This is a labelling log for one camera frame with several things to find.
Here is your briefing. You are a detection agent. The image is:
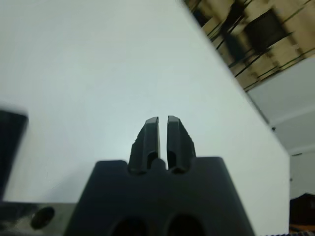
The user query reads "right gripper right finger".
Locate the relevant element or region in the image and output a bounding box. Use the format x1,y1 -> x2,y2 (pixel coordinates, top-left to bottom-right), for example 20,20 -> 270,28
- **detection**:
166,116 -> 197,174

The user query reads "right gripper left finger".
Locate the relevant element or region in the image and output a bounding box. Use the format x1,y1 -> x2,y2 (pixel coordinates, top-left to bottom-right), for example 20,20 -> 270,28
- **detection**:
127,117 -> 162,176

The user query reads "black phone-like camera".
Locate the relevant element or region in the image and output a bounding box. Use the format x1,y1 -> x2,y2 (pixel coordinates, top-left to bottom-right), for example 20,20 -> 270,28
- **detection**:
0,109 -> 30,200

